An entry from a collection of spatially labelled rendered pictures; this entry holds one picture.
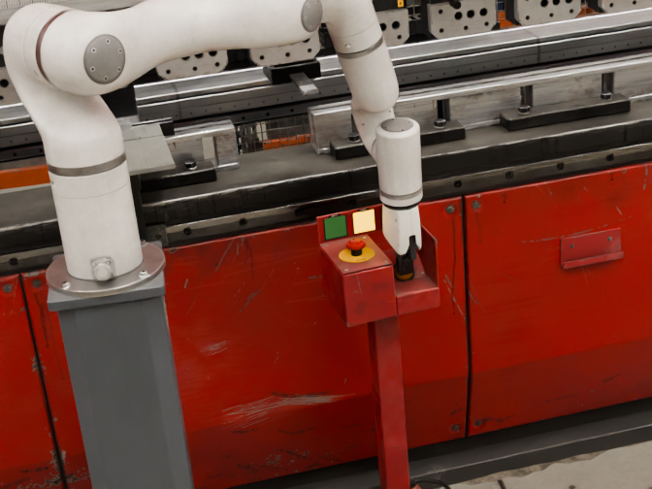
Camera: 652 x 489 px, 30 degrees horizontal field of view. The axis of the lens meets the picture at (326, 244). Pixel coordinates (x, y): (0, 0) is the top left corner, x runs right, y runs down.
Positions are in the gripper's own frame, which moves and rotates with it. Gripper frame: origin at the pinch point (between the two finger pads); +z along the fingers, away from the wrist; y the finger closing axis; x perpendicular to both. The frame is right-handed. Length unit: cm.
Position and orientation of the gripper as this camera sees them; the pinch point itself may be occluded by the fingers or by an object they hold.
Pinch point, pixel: (405, 264)
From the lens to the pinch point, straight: 247.9
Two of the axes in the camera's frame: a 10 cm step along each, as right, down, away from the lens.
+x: 9.4, -2.4, 2.4
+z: 0.8, 8.4, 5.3
